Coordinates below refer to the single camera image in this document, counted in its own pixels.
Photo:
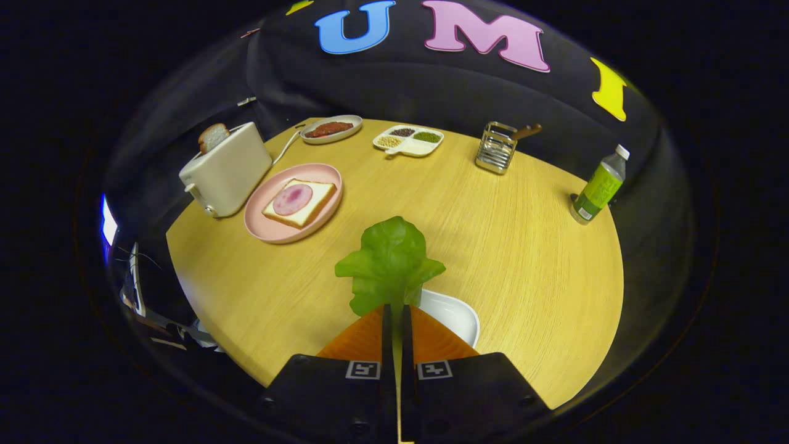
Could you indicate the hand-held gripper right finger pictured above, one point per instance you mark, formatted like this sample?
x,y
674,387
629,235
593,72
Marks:
x,y
407,370

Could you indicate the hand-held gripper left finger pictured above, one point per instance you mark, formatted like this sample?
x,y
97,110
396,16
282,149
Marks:
x,y
388,370

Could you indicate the green lettuce leaf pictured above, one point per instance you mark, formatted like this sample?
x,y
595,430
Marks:
x,y
388,259

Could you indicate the toasted bread slice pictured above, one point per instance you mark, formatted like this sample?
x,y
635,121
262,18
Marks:
x,y
213,137

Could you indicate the white bowl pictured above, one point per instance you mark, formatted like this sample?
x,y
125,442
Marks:
x,y
453,314

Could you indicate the white bread slice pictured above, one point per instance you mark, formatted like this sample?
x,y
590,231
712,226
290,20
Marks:
x,y
317,200

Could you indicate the pink ham slice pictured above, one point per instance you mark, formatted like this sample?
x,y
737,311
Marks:
x,y
292,199

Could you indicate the pink plate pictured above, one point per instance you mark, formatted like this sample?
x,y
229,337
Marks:
x,y
265,216

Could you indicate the white compartment dish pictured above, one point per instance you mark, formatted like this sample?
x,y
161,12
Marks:
x,y
419,148

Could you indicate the yellow soybeans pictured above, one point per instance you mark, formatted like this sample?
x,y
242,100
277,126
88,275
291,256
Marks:
x,y
389,141

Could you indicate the green mung beans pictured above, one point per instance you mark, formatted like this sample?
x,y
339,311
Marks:
x,y
426,137

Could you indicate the dark brown beans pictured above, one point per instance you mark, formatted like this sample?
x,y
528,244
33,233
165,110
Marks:
x,y
402,132

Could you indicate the white oval plate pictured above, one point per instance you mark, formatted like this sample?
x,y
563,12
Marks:
x,y
345,132

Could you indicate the red brown meat pieces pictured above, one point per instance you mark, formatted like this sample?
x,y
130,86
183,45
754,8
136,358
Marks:
x,y
328,129

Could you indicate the white toaster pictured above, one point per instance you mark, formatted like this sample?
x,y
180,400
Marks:
x,y
231,172

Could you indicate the green label plastic bottle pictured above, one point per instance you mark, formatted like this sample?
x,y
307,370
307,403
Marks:
x,y
599,188

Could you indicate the black backdrop cloth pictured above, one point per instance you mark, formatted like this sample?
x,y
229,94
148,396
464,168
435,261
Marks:
x,y
431,86

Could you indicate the silver cloth clip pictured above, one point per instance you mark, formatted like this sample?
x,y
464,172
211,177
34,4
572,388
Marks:
x,y
246,100

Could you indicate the pink cloth clip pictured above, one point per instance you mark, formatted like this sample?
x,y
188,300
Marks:
x,y
249,32

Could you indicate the white metal frame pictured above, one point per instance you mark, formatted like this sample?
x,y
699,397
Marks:
x,y
137,290

